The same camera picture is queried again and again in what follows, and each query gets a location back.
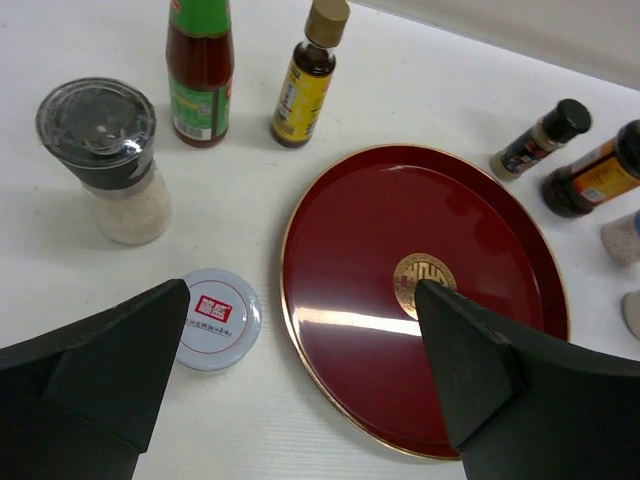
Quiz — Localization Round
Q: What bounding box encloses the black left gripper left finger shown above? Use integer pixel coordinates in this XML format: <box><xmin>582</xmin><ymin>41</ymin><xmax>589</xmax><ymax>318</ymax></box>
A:
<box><xmin>1</xmin><ymin>279</ymin><xmax>190</xmax><ymax>479</ymax></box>

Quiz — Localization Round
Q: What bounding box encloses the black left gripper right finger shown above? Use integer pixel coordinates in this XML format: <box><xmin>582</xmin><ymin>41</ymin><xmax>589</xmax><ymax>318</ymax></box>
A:
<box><xmin>415</xmin><ymin>280</ymin><xmax>639</xmax><ymax>479</ymax></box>

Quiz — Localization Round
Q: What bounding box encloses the white-lidded sauce jar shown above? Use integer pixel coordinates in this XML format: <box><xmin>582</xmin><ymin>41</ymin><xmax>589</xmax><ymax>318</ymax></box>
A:
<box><xmin>176</xmin><ymin>269</ymin><xmax>262</xmax><ymax>372</ymax></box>

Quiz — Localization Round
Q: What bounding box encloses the white pepper shaker blue label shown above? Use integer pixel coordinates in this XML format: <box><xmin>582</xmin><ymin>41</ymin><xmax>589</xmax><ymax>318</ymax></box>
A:
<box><xmin>601</xmin><ymin>211</ymin><xmax>639</xmax><ymax>265</ymax></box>

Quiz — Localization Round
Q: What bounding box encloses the red-lidded dark sauce jar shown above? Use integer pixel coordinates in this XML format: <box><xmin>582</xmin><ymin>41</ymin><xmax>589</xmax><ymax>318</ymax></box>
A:
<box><xmin>541</xmin><ymin>120</ymin><xmax>639</xmax><ymax>218</ymax></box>

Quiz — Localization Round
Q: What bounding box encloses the small black-capped spice bottle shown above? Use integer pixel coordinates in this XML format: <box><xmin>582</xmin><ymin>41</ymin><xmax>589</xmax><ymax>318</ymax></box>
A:
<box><xmin>489</xmin><ymin>98</ymin><xmax>592</xmax><ymax>181</ymax></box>

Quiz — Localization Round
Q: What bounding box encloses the salt grinder black top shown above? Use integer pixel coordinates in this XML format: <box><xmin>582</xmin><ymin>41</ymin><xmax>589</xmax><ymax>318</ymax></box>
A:
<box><xmin>35</xmin><ymin>77</ymin><xmax>172</xmax><ymax>245</ymax></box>

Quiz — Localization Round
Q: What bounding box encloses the red chili sauce bottle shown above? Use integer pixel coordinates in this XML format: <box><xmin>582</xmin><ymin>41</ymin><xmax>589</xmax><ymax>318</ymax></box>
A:
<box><xmin>166</xmin><ymin>0</ymin><xmax>234</xmax><ymax>148</ymax></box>

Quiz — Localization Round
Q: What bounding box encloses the small gold-capped oil bottle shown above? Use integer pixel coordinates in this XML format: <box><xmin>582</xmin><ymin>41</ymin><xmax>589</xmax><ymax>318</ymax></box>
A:
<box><xmin>270</xmin><ymin>0</ymin><xmax>350</xmax><ymax>148</ymax></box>

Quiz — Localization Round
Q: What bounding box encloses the white shaker bottle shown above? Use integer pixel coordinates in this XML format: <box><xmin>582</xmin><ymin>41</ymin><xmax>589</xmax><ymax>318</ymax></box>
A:
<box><xmin>621</xmin><ymin>290</ymin><xmax>640</xmax><ymax>340</ymax></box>

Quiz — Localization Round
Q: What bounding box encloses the red round tray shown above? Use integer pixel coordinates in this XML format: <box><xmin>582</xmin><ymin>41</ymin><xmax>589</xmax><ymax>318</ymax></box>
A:
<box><xmin>280</xmin><ymin>144</ymin><xmax>570</xmax><ymax>460</ymax></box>

